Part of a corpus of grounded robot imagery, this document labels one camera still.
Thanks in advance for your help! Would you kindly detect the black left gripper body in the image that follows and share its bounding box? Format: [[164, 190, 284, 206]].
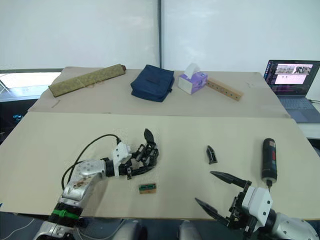
[[118, 146, 145, 180]]

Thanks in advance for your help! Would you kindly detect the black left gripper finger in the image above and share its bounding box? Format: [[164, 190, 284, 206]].
[[143, 128, 157, 146], [130, 159, 159, 177]]

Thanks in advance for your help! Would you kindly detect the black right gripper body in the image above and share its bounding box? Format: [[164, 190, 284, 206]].
[[226, 180, 256, 237]]

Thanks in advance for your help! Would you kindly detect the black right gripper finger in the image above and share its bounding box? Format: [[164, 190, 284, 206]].
[[194, 197, 230, 225], [209, 170, 248, 189]]

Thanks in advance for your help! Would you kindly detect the small green brown screw holder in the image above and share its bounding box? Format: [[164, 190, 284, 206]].
[[138, 183, 158, 195]]

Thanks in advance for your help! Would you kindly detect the loose black finger piece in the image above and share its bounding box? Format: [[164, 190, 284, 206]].
[[206, 145, 218, 165]]

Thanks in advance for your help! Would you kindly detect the navy blue zip pouch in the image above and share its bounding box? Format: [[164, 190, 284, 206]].
[[130, 64, 175, 103]]

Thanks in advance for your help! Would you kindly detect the purple white tissue box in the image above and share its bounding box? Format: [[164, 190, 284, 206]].
[[178, 62, 209, 95]]

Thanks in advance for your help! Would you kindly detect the rolled olive fabric mat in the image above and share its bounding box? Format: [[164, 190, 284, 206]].
[[47, 63, 127, 98]]

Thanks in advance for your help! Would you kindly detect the wooden strip with holes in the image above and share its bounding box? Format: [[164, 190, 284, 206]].
[[205, 76, 244, 102]]

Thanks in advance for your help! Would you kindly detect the open grey laptop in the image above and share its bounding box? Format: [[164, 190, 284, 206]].
[[263, 59, 320, 124]]

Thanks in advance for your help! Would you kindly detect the dark side desk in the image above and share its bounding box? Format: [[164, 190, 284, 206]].
[[0, 68, 64, 145]]

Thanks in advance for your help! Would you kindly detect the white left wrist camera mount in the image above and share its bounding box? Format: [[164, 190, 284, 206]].
[[111, 142, 133, 177]]

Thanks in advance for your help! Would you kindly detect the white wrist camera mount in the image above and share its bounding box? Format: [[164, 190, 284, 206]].
[[241, 186, 274, 230], [111, 142, 133, 177]]

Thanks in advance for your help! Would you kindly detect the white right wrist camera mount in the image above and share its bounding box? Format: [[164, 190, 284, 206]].
[[241, 186, 274, 230]]

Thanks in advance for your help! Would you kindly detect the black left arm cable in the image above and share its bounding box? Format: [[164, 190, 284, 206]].
[[61, 134, 121, 192]]

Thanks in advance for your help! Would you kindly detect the thin white cable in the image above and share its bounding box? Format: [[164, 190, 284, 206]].
[[0, 216, 36, 240]]

